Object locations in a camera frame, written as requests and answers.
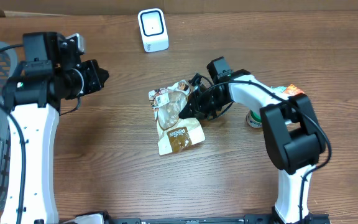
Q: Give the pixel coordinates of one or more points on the green lid jar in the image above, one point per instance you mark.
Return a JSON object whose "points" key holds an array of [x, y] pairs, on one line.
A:
{"points": [[253, 120]]}

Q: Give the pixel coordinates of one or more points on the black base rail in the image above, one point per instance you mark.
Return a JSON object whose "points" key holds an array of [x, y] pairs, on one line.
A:
{"points": [[179, 221]]}

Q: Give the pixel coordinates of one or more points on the cardboard box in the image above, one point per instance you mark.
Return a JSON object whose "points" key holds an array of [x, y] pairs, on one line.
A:
{"points": [[119, 7]]}

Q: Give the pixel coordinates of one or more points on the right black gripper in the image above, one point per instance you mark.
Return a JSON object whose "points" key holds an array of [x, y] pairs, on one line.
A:
{"points": [[197, 105]]}

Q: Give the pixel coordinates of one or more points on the light green wipes packet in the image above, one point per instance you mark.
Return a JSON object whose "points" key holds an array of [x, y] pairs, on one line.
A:
{"points": [[279, 89]]}

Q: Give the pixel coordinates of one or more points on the white barcode scanner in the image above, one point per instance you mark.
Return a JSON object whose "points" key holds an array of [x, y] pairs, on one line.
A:
{"points": [[153, 30]]}

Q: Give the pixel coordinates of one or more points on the orange tissue pack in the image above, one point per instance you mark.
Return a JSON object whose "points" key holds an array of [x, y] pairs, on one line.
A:
{"points": [[292, 90]]}

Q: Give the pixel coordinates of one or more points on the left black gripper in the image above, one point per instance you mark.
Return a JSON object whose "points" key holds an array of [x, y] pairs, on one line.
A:
{"points": [[98, 77]]}

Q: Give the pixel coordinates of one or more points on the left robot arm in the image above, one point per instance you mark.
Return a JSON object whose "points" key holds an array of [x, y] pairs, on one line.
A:
{"points": [[51, 71]]}

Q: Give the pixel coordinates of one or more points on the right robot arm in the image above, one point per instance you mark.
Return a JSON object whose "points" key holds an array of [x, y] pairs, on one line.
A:
{"points": [[293, 137]]}

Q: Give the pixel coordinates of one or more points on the beige snack bag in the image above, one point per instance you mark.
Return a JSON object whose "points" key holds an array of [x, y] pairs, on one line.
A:
{"points": [[175, 134]]}

